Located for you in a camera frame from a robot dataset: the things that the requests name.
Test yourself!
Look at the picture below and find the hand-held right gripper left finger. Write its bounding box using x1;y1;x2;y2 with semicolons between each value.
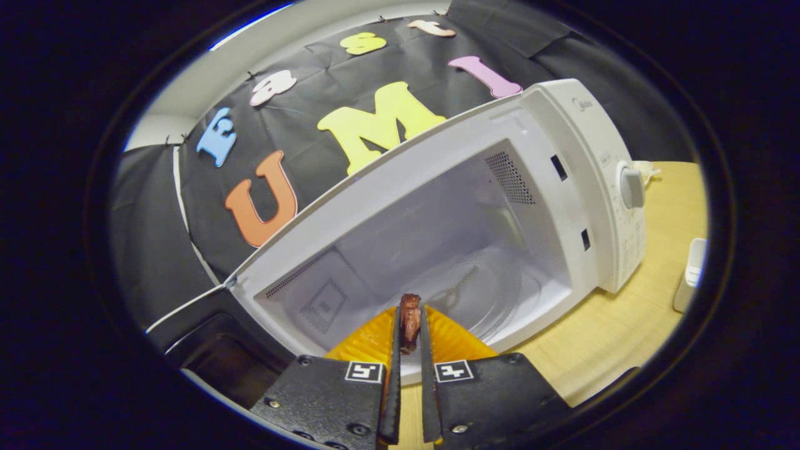
250;305;402;448

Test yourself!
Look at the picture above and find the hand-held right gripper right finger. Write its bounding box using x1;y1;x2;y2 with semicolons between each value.
420;305;572;445

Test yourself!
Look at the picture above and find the dark red meat piece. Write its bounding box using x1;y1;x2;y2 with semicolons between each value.
399;294;423;355

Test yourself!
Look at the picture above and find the white microwave oven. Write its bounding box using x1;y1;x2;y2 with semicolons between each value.
147;78;648;410

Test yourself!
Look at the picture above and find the small white dish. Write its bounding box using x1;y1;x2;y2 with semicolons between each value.
672;237;709;313

